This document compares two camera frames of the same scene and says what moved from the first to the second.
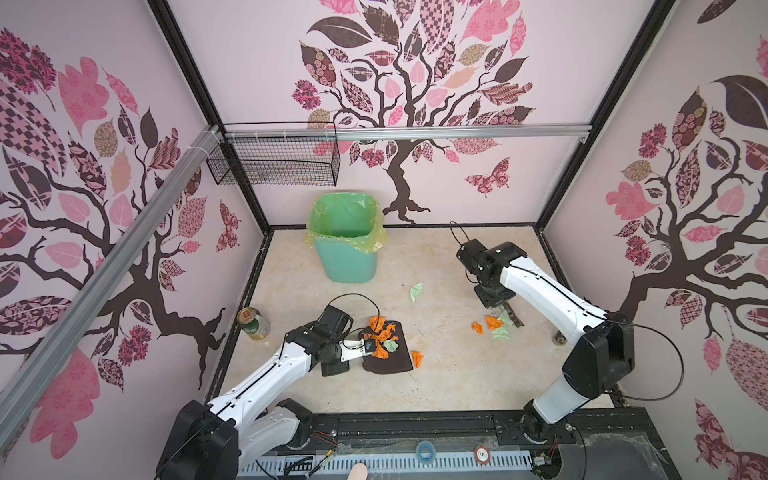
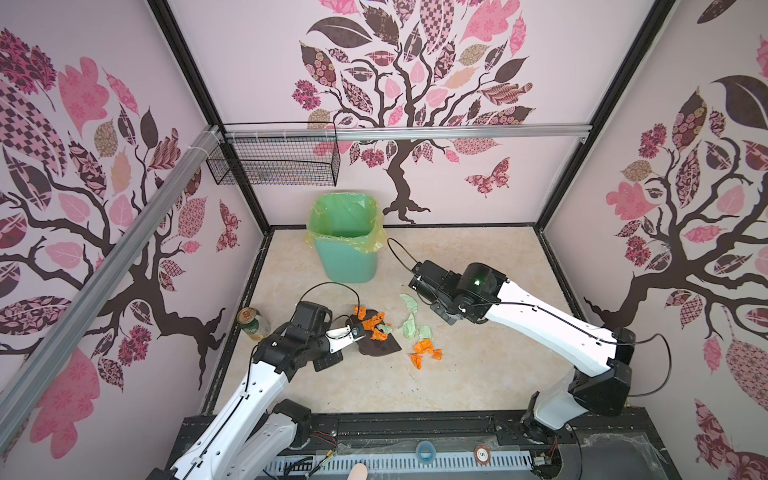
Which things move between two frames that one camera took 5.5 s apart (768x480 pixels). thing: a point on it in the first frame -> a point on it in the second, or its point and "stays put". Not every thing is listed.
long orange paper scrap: x=380 y=332 -> x=371 y=323
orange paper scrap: x=417 y=357 stays put
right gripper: x=488 y=301 -> x=436 y=310
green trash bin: x=347 y=230 stays put
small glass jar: x=252 y=324 stays put
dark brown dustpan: x=398 y=361 -> x=369 y=346
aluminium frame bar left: x=62 y=337 stays put
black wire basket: x=280 y=153 stays put
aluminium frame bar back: x=403 y=131 stays put
